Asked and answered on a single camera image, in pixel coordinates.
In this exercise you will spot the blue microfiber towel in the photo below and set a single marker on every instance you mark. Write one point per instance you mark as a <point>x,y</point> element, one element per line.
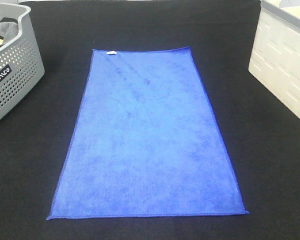
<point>146,143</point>

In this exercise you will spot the grey cloth in basket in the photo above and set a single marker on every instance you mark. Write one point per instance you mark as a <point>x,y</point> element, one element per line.
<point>8,31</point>

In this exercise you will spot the grey perforated plastic basket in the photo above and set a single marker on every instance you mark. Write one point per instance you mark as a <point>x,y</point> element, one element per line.
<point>21,65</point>

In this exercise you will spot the black tablecloth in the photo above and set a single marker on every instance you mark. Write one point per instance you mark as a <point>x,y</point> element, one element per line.
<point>261,135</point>

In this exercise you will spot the white plastic storage crate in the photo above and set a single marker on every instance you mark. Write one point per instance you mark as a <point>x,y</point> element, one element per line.
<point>275,55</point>

